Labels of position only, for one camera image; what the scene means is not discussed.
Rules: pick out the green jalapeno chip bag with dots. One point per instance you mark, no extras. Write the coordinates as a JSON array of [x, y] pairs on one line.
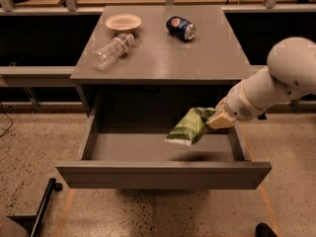
[[191, 128]]

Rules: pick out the white paper bowl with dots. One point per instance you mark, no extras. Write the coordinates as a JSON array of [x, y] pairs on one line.
[[123, 22]]

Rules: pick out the black chair base leg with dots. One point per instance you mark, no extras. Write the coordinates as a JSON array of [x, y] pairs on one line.
[[31, 223]]

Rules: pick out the blue pepsi can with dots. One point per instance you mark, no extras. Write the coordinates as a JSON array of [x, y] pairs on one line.
[[181, 28]]

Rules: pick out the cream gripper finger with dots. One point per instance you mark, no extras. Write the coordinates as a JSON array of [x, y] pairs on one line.
[[221, 119]]

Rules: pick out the open grey top drawer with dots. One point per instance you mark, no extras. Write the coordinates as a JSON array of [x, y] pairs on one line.
[[131, 153]]

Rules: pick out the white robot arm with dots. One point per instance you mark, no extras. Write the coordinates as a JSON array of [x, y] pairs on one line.
[[290, 73]]

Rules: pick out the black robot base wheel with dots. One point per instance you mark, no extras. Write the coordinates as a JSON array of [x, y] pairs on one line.
[[264, 230]]

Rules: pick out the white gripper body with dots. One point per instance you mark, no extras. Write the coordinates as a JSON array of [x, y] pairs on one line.
[[237, 105]]

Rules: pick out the grey drawer cabinet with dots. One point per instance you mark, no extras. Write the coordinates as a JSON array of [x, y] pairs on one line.
[[162, 72]]

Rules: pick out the clear plastic water bottle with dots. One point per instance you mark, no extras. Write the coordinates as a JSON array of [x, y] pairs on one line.
[[105, 56]]

